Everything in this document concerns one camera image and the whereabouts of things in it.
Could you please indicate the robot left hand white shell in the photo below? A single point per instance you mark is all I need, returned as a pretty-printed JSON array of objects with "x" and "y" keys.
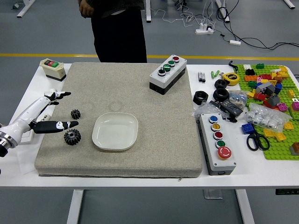
[{"x": 23, "y": 119}]

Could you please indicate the person's right hand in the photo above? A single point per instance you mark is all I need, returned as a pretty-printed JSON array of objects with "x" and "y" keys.
[{"x": 86, "y": 9}]

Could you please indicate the big black gear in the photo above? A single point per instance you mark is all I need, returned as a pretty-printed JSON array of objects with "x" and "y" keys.
[{"x": 70, "y": 139}]

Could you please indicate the small black gear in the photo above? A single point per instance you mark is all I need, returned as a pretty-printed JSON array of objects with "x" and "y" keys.
[{"x": 75, "y": 114}]

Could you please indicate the four-button control box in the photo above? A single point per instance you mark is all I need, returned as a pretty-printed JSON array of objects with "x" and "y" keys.
[{"x": 167, "y": 77}]

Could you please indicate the small white box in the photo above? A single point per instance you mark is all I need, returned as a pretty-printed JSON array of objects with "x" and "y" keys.
[{"x": 26, "y": 137}]

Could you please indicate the black hex nut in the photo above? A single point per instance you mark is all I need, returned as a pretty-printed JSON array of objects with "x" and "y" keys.
[{"x": 197, "y": 98}]

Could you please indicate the five-button control box grey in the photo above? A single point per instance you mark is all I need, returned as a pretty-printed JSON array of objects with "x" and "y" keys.
[{"x": 217, "y": 144}]

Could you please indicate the person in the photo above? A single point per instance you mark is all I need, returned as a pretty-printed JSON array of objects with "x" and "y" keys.
[{"x": 119, "y": 35}]

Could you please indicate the white desk leg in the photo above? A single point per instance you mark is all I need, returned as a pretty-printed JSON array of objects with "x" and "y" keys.
[
  {"x": 289, "y": 4},
  {"x": 148, "y": 11},
  {"x": 24, "y": 8},
  {"x": 223, "y": 10}
]

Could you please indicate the white square plate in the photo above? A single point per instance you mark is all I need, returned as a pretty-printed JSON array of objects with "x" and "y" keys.
[{"x": 114, "y": 131}]

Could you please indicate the white table leg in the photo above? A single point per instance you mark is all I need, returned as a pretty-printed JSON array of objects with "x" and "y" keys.
[
  {"x": 245, "y": 207},
  {"x": 75, "y": 207}
]

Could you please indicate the grey-brown cushion mat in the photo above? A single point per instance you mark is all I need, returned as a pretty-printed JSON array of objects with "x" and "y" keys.
[{"x": 140, "y": 105}]

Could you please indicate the white power strip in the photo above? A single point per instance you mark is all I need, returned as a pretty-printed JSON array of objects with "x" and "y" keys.
[{"x": 203, "y": 30}]

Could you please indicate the small battery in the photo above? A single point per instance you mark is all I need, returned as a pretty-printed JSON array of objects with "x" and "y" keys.
[
  {"x": 200, "y": 76},
  {"x": 204, "y": 77}
]

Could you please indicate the black round roller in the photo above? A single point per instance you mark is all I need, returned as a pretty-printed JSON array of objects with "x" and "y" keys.
[
  {"x": 217, "y": 84},
  {"x": 217, "y": 95}
]

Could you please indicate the white power adapter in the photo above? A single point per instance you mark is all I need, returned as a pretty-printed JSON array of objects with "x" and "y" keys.
[{"x": 235, "y": 42}]

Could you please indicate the crumpled clear plastic bag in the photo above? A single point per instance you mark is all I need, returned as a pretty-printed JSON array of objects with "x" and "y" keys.
[{"x": 203, "y": 108}]

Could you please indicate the yellow tape measure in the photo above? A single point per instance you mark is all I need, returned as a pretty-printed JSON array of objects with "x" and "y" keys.
[{"x": 231, "y": 78}]

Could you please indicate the white toy brick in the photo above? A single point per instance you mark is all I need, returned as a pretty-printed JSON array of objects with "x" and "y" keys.
[{"x": 247, "y": 67}]

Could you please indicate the black toy brick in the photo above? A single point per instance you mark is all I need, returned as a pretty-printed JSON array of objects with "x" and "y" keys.
[{"x": 250, "y": 72}]

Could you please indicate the black printed package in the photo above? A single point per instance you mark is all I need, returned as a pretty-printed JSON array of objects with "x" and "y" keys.
[{"x": 232, "y": 107}]

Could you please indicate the bag of resistors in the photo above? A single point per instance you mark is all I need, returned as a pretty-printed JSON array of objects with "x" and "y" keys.
[{"x": 238, "y": 99}]

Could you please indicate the orange toy brick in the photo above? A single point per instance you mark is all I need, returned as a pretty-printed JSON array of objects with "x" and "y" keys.
[{"x": 251, "y": 78}]

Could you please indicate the green toy brick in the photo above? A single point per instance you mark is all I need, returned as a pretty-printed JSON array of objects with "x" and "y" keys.
[
  {"x": 252, "y": 84},
  {"x": 260, "y": 66}
]

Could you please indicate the grey arch toy brick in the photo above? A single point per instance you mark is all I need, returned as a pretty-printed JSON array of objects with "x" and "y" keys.
[{"x": 264, "y": 86}]

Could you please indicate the red toy brick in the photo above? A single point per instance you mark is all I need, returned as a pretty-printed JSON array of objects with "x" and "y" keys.
[{"x": 259, "y": 96}]

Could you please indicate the tall blue toy brick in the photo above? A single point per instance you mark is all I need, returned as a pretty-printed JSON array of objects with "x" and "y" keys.
[{"x": 278, "y": 88}]

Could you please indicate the dark grey roof brick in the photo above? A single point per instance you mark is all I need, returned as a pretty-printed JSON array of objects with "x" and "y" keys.
[{"x": 273, "y": 100}]

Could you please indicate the bag of white parts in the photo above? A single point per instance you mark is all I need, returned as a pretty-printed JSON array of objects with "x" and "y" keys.
[{"x": 266, "y": 116}]

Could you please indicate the black scissors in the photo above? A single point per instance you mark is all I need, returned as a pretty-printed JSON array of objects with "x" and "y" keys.
[{"x": 255, "y": 137}]

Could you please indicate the pink toy brick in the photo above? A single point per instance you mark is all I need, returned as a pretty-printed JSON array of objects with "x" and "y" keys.
[{"x": 282, "y": 107}]

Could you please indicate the long yellow toy brick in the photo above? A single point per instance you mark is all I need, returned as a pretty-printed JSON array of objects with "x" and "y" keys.
[{"x": 272, "y": 133}]

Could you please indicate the magenta toy brick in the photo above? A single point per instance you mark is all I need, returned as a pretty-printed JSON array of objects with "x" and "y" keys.
[{"x": 295, "y": 107}]

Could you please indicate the green brick baseplate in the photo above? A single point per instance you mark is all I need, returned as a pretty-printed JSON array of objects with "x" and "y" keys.
[{"x": 278, "y": 149}]

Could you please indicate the brown toy brick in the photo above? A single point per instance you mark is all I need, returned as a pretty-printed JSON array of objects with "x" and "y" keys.
[{"x": 294, "y": 149}]

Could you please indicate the black table height controller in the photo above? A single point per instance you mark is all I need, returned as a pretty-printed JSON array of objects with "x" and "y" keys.
[{"x": 287, "y": 191}]

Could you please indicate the cream switch box red green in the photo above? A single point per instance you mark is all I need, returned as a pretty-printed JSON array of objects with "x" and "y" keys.
[{"x": 52, "y": 68}]

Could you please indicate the grey under-table bracket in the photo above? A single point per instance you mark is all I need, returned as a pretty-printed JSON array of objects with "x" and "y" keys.
[{"x": 212, "y": 194}]

